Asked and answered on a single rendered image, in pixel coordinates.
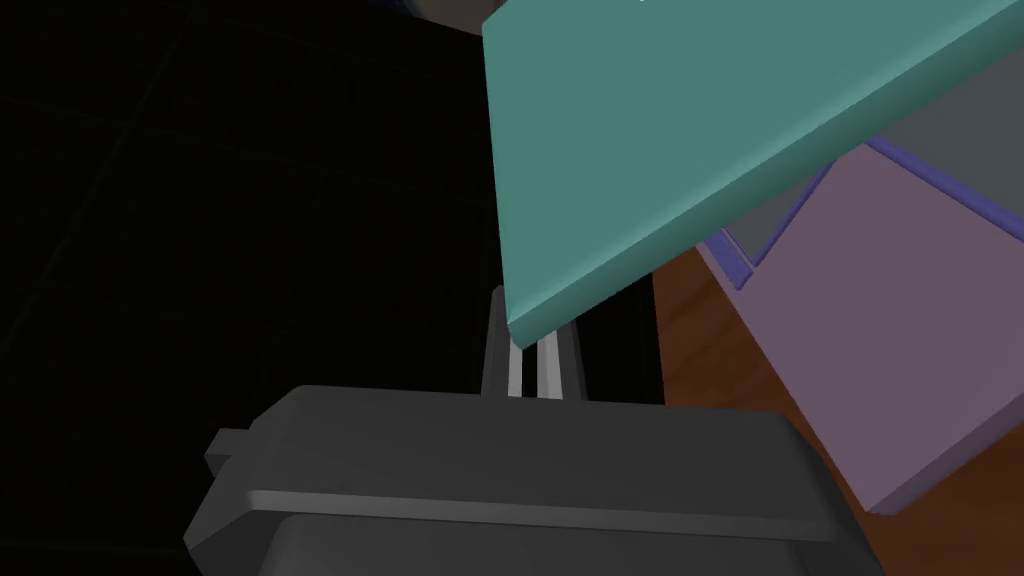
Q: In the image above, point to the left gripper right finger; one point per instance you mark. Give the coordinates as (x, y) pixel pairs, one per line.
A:
(556, 372)

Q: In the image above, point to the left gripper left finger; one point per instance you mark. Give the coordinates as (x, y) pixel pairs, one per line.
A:
(500, 368)

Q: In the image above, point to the mauve cabinet with blue trim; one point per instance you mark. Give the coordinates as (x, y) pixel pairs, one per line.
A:
(880, 320)

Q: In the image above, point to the teal flat board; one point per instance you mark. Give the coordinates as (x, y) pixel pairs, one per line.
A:
(640, 144)

